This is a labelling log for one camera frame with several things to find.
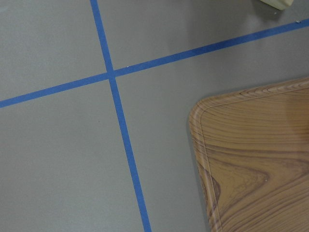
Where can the wooden dish rack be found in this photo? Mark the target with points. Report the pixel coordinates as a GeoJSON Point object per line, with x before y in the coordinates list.
{"type": "Point", "coordinates": [278, 4]}

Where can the wood grain tray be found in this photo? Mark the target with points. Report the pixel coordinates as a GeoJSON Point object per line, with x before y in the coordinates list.
{"type": "Point", "coordinates": [252, 153]}

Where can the long blue tape line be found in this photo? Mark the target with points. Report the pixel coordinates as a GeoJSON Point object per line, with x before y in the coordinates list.
{"type": "Point", "coordinates": [158, 62]}

